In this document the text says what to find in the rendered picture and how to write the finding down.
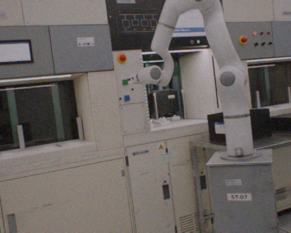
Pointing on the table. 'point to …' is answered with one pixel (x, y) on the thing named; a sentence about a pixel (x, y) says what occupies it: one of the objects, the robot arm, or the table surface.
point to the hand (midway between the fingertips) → (132, 80)
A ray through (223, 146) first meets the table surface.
